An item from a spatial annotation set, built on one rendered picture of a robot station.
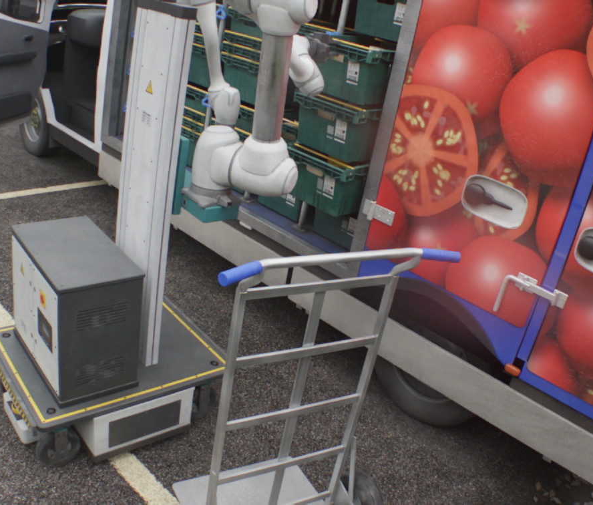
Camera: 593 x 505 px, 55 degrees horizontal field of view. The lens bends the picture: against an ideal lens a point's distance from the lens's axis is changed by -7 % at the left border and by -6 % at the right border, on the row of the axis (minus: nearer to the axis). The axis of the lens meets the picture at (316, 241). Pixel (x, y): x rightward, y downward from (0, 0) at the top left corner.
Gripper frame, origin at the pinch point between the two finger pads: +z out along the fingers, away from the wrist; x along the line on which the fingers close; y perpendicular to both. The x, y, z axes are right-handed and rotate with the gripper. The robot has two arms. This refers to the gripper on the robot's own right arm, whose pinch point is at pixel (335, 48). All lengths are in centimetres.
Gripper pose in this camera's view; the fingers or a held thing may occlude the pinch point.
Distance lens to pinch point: 279.7
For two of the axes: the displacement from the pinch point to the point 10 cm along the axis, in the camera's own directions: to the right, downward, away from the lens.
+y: -7.3, -3.9, 5.6
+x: -1.6, 8.9, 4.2
